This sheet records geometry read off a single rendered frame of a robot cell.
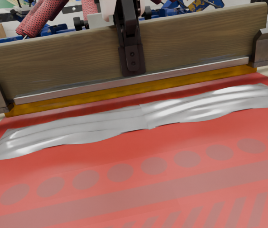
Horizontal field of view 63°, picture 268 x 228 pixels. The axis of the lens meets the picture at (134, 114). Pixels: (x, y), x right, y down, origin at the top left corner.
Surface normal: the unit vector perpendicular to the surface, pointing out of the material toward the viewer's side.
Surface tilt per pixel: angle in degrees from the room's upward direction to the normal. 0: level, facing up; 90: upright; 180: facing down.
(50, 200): 0
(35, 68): 90
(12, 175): 0
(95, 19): 90
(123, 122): 33
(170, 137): 0
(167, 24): 90
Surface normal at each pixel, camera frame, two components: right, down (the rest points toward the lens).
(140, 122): -0.02, -0.48
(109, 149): -0.14, -0.89
